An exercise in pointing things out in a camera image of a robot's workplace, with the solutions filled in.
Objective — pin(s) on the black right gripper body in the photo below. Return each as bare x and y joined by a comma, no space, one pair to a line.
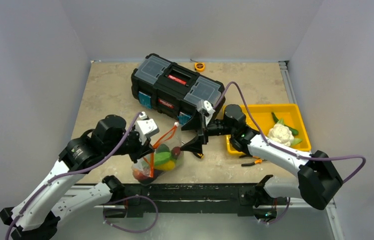
202,131

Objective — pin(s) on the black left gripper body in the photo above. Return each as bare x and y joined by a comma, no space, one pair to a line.
130,145

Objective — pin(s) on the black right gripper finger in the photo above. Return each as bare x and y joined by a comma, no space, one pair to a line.
196,144
196,123

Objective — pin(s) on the dark green avocado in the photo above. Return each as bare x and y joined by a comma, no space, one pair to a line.
162,148

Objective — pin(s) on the dark red plum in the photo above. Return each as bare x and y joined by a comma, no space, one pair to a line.
175,152

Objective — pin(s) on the clear orange zip top bag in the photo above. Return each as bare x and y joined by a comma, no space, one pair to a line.
172,138

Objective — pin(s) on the red pink peach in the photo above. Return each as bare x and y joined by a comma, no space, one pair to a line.
139,175

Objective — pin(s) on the yellow corn cob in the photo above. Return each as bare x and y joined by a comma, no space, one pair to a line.
168,166

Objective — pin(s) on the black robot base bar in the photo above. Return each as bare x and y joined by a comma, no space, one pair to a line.
242,199

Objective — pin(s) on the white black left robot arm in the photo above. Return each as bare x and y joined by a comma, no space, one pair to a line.
39,216

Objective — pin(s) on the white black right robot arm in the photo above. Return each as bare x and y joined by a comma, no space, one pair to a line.
317,178

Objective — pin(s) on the black yellow screwdriver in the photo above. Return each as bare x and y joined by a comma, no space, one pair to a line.
198,155

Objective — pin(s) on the yellow plastic tray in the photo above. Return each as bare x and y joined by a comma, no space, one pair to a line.
291,115

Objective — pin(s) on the black plastic toolbox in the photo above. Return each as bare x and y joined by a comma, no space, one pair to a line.
171,89

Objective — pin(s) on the orange black pliers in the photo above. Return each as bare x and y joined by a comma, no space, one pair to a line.
256,160

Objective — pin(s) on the white cauliflower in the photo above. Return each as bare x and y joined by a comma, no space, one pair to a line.
281,134

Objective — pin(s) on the yellow tape measure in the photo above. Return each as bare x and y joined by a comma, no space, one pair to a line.
199,66

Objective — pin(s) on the green cucumber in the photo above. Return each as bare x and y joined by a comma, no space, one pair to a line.
281,121

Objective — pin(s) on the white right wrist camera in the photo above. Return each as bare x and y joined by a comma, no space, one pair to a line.
205,108

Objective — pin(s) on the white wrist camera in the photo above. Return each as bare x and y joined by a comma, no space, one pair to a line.
205,108
146,127

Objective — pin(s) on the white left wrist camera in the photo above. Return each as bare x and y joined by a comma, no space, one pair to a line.
146,127

